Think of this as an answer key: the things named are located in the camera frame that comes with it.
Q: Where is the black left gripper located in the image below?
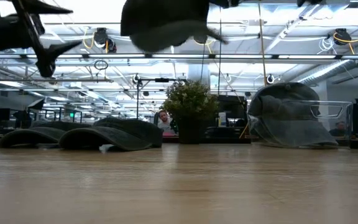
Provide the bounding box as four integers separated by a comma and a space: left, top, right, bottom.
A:
0, 0, 82, 78

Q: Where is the dark olive baseball cap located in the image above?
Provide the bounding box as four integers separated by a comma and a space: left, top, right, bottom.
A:
120, 0, 229, 54
0, 120, 93, 149
58, 117, 164, 152

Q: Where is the ceiling light strip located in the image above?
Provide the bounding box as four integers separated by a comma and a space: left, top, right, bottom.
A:
0, 53, 358, 61

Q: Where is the green artificial plant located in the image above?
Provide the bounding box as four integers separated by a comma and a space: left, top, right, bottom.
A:
160, 79, 221, 123

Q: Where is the person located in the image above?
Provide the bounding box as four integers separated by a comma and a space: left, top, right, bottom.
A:
328, 121, 348, 138
156, 110, 176, 136

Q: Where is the black plant pot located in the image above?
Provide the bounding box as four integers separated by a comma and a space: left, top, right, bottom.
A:
177, 119, 205, 145

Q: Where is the clear plastic bin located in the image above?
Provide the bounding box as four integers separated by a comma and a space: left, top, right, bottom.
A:
247, 100, 353, 149

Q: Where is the yellow hanging cable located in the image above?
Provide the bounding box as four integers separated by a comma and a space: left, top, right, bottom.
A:
257, 2, 267, 86

